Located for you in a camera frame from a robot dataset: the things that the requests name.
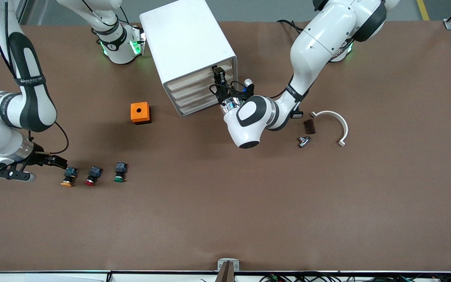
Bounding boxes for yellow push button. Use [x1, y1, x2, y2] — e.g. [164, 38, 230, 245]
[60, 166, 78, 187]

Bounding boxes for red push button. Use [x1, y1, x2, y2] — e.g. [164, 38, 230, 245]
[85, 166, 103, 186]

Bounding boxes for green push button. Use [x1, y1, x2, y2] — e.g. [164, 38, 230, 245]
[114, 162, 128, 183]

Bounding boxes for brown table mat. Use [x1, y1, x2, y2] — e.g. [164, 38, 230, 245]
[0, 20, 451, 273]

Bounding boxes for grey table edge clamp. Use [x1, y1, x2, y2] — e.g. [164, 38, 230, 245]
[215, 258, 240, 282]

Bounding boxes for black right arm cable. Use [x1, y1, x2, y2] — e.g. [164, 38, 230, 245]
[0, 0, 70, 155]

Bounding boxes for black base cable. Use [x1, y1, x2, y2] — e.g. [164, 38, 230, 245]
[108, 4, 132, 28]
[276, 19, 305, 33]

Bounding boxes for orange button enclosure box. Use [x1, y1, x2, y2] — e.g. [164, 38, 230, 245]
[130, 102, 152, 125]

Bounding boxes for white table edge rail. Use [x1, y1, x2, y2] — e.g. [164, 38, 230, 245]
[0, 270, 451, 282]

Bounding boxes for white curved bracket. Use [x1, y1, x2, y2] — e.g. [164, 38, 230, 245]
[310, 110, 348, 147]

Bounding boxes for tangled black cables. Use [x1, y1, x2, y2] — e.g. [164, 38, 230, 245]
[200, 272, 451, 282]

